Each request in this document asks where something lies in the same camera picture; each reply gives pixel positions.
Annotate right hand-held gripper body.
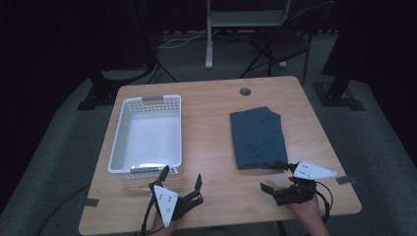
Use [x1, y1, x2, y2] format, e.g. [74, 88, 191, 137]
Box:
[271, 159, 338, 207]

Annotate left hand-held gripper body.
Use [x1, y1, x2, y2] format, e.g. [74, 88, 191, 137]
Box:
[149, 184, 205, 228]

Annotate dark blue cloth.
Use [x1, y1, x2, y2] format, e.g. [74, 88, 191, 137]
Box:
[229, 105, 289, 171]

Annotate white perforated plastic basket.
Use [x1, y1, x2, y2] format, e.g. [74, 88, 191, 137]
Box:
[107, 94, 183, 181]

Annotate person's left hand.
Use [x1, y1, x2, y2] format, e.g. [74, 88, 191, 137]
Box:
[150, 215, 180, 236]

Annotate person's right hand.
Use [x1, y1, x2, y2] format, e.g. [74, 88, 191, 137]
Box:
[287, 196, 325, 231]

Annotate grey tape strip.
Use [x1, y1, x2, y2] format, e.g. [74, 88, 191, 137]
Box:
[335, 175, 359, 186]

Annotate black stand with foot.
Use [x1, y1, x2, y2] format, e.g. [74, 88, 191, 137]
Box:
[312, 0, 367, 112]

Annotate black tripod legs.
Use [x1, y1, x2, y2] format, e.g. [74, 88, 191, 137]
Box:
[146, 61, 179, 85]

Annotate black stand base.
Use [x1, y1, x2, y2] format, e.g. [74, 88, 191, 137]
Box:
[77, 67, 155, 111]

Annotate black folding chair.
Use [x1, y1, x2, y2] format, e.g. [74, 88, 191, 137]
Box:
[240, 1, 336, 87]

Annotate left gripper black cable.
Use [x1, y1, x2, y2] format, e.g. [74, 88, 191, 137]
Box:
[141, 188, 157, 236]

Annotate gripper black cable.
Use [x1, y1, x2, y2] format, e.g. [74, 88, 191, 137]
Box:
[314, 181, 334, 224]
[141, 188, 157, 236]

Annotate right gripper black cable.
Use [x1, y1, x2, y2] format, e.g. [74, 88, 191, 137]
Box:
[314, 181, 334, 224]

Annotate black floor cable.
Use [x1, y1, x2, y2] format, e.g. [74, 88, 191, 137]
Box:
[34, 185, 90, 236]

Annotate white floor cable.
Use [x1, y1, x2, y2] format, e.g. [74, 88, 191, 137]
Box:
[157, 29, 221, 50]

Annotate white metal frame desk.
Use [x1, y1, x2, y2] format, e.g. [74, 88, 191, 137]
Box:
[205, 0, 292, 70]

